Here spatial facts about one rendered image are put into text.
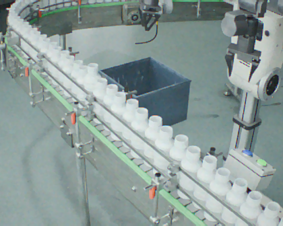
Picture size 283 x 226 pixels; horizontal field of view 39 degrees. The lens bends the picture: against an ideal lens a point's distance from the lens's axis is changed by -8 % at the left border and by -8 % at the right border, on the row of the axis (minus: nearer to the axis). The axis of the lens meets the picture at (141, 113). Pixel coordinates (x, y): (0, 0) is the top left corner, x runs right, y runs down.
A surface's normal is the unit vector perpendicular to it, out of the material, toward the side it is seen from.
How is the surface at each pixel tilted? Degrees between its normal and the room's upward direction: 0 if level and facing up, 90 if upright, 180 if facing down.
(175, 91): 90
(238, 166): 70
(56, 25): 90
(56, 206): 0
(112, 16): 90
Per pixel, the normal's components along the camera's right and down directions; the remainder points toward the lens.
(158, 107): 0.58, 0.44
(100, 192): 0.04, -0.85
